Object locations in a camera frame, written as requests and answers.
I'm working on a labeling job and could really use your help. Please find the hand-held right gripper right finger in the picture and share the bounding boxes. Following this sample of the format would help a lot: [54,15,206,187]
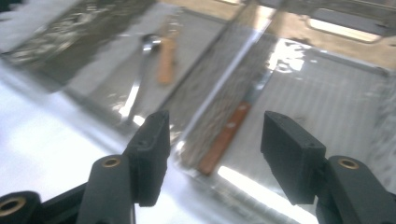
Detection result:
[261,110,327,206]

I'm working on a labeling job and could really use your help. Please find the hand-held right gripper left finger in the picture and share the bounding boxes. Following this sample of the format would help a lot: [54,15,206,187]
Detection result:
[122,110,172,208]

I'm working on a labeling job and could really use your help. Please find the translucent grey plastic bin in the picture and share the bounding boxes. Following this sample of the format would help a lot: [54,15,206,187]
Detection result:
[0,0,157,92]
[64,1,260,134]
[178,0,396,224]

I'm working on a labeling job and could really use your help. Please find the brown wooden handled cutlery piece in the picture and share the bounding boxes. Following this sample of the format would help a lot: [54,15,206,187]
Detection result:
[197,69,274,175]

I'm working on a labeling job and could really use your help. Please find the light wooden handled utensil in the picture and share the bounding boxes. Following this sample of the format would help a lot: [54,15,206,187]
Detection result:
[155,18,181,86]

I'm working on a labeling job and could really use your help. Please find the silver metal spoon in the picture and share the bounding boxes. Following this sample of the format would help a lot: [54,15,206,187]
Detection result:
[118,33,163,119]

